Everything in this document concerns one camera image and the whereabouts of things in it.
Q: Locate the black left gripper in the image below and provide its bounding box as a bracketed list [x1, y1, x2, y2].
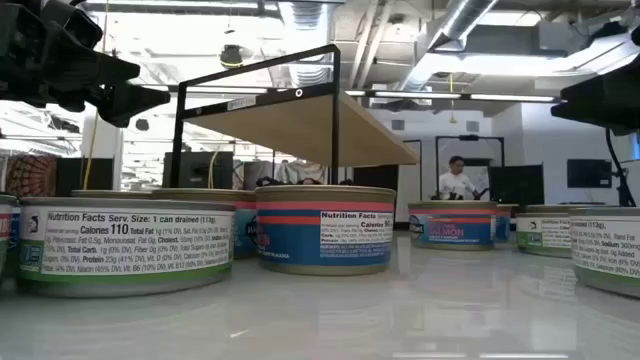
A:
[0, 0, 171, 129]

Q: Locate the green label tuna can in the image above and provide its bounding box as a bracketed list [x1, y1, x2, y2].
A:
[16, 196, 237, 300]
[0, 193, 20, 284]
[567, 206, 640, 300]
[514, 203, 572, 260]

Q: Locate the black tripod stand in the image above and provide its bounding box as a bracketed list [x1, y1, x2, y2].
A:
[610, 167, 637, 209]

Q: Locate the black partition panel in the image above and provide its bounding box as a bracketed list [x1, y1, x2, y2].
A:
[55, 157, 115, 192]

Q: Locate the black monitor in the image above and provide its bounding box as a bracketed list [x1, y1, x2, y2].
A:
[162, 150, 235, 190]
[488, 163, 546, 206]

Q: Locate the long ceiling light strip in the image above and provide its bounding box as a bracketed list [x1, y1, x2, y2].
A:
[142, 83, 281, 96]
[344, 88, 557, 104]

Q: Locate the red patterned tapestry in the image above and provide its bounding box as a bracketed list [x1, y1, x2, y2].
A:
[4, 153, 59, 199]

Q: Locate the black hanging lamp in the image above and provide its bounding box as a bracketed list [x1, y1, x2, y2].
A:
[218, 43, 245, 70]

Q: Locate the yellow hanging pendant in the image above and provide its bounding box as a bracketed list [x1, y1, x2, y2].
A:
[447, 72, 459, 125]

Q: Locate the person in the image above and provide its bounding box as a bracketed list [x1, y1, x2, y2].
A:
[438, 155, 482, 202]

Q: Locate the black door panel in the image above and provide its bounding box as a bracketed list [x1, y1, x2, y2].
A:
[352, 164, 400, 194]

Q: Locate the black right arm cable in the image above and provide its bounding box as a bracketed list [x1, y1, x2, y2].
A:
[603, 127, 630, 207]

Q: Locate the black wall television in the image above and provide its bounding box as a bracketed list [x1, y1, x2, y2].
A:
[566, 158, 614, 190]

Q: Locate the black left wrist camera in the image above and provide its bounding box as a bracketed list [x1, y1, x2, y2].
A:
[42, 0, 104, 51]

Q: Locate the black metal frame stand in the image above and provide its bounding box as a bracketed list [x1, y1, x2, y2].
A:
[433, 133, 506, 202]

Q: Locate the silver ventilation duct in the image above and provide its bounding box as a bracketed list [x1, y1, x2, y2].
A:
[399, 0, 501, 94]

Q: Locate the wooden shelf with black frame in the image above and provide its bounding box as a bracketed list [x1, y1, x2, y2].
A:
[169, 43, 420, 189]

